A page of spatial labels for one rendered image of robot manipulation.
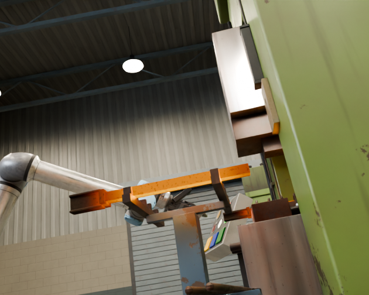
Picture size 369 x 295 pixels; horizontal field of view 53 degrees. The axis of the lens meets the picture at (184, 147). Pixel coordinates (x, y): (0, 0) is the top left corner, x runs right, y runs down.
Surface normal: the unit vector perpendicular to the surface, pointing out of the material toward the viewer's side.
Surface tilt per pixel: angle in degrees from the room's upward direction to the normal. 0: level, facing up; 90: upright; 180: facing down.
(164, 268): 90
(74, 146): 90
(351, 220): 90
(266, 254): 90
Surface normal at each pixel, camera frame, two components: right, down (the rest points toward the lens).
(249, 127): -0.18, -0.38
